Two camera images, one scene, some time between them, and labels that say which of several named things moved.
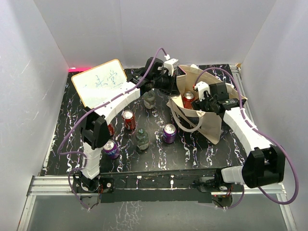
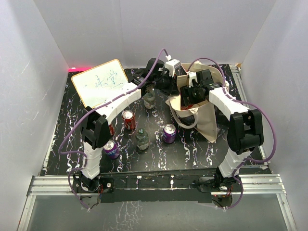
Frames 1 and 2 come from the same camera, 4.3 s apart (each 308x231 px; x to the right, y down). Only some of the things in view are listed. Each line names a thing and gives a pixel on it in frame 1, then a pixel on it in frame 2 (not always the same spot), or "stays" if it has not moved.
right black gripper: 198,105 -> 186,91
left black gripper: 172,88 stays
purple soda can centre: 169,133 stays
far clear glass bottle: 148,99 stays
